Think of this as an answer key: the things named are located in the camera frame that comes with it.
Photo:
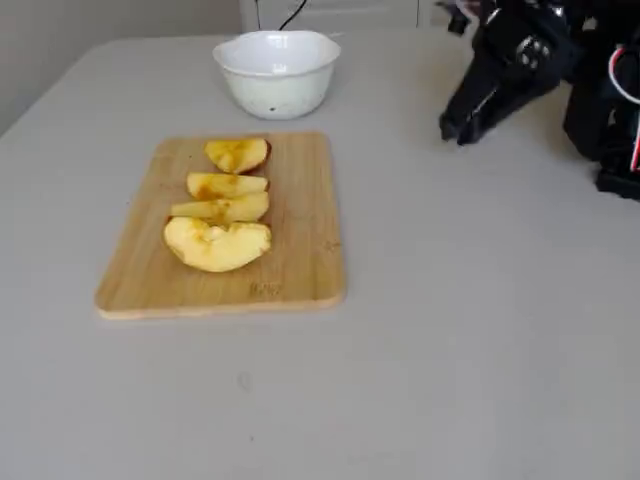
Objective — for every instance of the wooden cutting board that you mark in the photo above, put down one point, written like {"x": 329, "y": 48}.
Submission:
{"x": 305, "y": 225}

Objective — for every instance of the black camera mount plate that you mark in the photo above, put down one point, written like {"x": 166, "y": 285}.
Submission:
{"x": 457, "y": 22}

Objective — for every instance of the short apple slice red skin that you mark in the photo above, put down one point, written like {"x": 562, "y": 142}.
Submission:
{"x": 240, "y": 154}

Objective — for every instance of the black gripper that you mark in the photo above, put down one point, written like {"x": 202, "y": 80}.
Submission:
{"x": 502, "y": 80}

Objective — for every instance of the large apple slice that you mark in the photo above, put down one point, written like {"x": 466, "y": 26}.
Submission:
{"x": 215, "y": 247}

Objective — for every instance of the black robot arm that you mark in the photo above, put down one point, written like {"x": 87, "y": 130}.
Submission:
{"x": 590, "y": 125}

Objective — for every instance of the white bowl butterfly print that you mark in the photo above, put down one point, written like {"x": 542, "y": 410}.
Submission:
{"x": 280, "y": 90}

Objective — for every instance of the thin apple slice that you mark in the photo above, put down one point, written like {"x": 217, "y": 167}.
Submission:
{"x": 235, "y": 207}
{"x": 225, "y": 184}

